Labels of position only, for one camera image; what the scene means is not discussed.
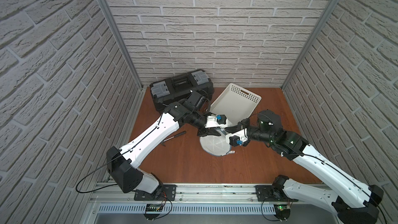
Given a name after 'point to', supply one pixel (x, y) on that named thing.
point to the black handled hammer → (181, 134)
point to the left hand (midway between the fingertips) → (220, 128)
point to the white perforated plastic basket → (237, 103)
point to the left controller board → (153, 210)
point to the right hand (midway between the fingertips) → (229, 123)
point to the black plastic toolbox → (164, 92)
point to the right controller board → (282, 211)
